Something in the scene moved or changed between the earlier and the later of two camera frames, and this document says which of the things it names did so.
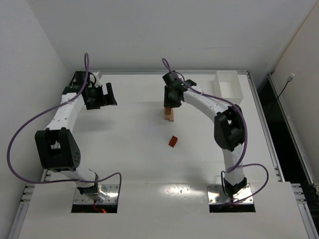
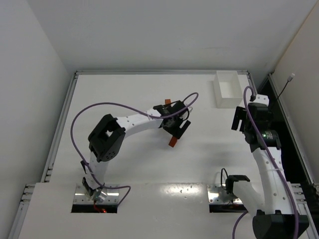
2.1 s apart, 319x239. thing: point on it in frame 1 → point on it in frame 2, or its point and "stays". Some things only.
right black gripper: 172,104 → 239,119
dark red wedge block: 173,141 stays
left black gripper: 102,95 → 180,122
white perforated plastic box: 227,85 stays
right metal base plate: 216,194 stays
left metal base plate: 107,193 stays
